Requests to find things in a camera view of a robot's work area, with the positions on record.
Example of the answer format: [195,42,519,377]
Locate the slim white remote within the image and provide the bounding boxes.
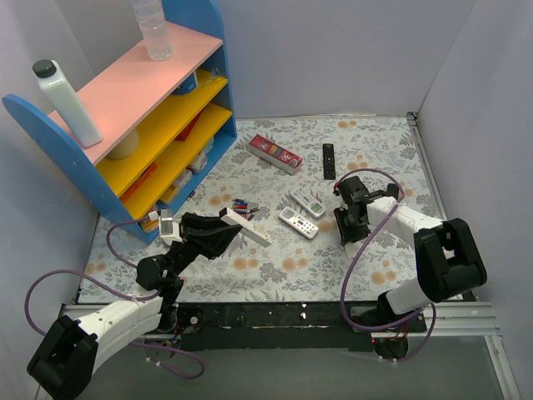
[219,207,271,248]

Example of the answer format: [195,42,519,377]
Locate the pile of small batteries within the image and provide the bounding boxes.
[232,198,259,220]

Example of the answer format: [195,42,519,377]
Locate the black remote control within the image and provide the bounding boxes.
[386,183,400,199]

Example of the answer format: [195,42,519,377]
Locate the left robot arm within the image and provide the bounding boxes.
[27,212,242,399]

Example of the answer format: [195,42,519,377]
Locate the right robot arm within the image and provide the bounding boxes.
[333,174,487,332]

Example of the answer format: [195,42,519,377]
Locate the black tv remote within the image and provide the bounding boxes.
[322,143,336,180]

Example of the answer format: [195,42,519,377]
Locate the white ac remote upper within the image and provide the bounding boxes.
[290,187,325,218]

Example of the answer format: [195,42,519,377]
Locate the white ac remote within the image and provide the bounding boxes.
[279,207,319,240]
[290,187,325,218]

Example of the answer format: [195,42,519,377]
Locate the white ac remote lower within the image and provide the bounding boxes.
[279,207,319,240]

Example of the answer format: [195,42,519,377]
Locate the white battery cover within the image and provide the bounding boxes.
[344,242,361,259]

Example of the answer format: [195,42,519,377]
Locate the white packets on shelf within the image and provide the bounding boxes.
[160,151,207,204]

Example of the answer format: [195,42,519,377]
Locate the orange box on shelf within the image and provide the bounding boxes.
[120,162,157,203]

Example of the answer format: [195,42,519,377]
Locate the floral table mat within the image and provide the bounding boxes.
[77,116,466,303]

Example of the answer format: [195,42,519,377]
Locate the red toothpaste box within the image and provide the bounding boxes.
[247,135,302,175]

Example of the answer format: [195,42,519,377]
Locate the beige cylinder on shelf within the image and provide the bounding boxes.
[106,129,140,161]

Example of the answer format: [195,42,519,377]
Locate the blue pink yellow shelf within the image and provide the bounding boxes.
[2,1,237,243]

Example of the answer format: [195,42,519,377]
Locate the blue white can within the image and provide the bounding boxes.
[172,72,198,96]

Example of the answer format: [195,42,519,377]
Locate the white bottle black cap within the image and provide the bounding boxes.
[32,59,103,148]

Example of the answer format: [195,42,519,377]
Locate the clear plastic water bottle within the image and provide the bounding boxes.
[131,0,173,61]

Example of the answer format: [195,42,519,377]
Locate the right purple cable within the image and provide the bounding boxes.
[332,168,438,362]

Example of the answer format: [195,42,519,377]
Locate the purple cable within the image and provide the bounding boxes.
[332,168,438,362]
[23,218,206,380]

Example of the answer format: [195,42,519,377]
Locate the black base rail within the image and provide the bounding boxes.
[143,302,428,363]

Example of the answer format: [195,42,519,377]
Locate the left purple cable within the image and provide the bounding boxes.
[23,218,206,380]

